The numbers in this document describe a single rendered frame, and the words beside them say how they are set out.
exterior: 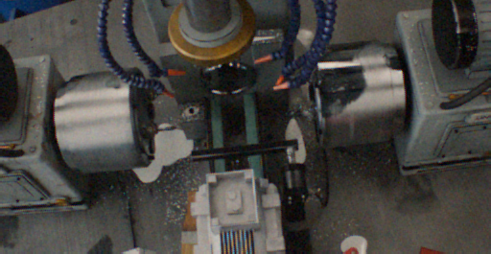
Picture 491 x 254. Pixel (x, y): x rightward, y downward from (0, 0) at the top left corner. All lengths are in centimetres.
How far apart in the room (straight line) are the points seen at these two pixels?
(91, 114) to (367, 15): 94
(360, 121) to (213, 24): 42
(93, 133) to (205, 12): 43
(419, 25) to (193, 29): 55
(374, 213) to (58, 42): 115
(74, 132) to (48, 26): 74
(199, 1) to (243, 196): 43
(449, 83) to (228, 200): 55
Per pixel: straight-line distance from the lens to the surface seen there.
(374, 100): 133
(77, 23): 201
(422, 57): 138
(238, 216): 124
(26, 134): 141
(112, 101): 136
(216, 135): 154
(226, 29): 116
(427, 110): 131
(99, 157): 140
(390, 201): 159
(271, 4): 147
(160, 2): 144
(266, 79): 153
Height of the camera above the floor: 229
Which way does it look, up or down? 62 degrees down
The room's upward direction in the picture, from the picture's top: 11 degrees counter-clockwise
